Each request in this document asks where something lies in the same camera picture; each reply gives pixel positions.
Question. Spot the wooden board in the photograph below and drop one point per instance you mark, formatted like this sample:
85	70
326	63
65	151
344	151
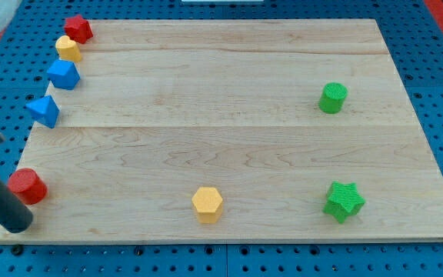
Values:
164	107

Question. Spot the yellow heart block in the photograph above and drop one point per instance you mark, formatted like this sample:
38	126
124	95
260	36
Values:
68	49

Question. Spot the red cylinder block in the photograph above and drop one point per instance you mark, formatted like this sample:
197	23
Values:
27	186

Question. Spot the green star block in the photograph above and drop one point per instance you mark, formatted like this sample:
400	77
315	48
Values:
342	201

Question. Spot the yellow hexagon block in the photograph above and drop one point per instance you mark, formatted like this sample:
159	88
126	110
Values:
207	203

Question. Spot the blue pentagon block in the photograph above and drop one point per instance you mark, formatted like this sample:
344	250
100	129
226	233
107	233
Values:
63	74

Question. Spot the blue triangle block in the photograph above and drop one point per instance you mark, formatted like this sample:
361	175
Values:
44	110

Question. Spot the red star block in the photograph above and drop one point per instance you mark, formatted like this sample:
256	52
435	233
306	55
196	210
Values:
78	29

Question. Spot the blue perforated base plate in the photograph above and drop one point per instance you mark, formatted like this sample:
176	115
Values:
413	32

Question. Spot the green cylinder block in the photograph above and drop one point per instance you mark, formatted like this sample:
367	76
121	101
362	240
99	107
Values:
333	97

